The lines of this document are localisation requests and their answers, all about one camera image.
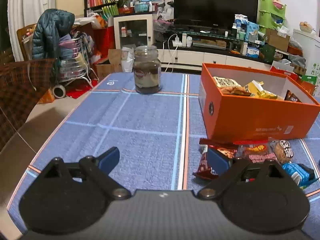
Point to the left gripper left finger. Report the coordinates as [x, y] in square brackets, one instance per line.
[69, 197]

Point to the yellow snack bag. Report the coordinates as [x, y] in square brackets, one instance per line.
[256, 90]

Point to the white glass door cabinet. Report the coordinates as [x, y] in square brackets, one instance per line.
[133, 30]

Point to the brown cardboard box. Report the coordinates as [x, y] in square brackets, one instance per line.
[277, 39]

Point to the metal wire cart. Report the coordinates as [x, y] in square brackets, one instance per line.
[75, 53]

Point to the glass jar with dark contents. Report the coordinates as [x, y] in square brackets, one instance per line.
[147, 70]

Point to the brown chocolate cookie packet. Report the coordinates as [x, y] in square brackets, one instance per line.
[291, 97]

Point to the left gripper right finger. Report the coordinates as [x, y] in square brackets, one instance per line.
[259, 197]

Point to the plaid fabric chair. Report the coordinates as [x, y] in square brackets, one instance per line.
[23, 84]

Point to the brown clear cake packet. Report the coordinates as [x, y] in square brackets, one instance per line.
[283, 150]

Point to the red broad bean snack bag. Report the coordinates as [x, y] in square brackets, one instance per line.
[230, 87]

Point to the white tv stand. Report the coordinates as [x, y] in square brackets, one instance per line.
[192, 60]

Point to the teal puffer jacket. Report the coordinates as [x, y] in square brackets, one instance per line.
[52, 25]

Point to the orange cardboard shoe box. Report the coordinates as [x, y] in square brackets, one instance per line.
[231, 118]

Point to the blue plaid tablecloth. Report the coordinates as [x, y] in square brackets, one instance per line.
[152, 130]

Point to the black television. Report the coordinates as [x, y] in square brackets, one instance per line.
[214, 13]

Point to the dark red jerky packet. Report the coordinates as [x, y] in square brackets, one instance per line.
[256, 153]

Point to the blue crinkled snack packet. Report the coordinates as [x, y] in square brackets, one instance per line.
[300, 174]

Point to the green plastic drawer unit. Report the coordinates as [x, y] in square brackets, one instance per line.
[271, 15]

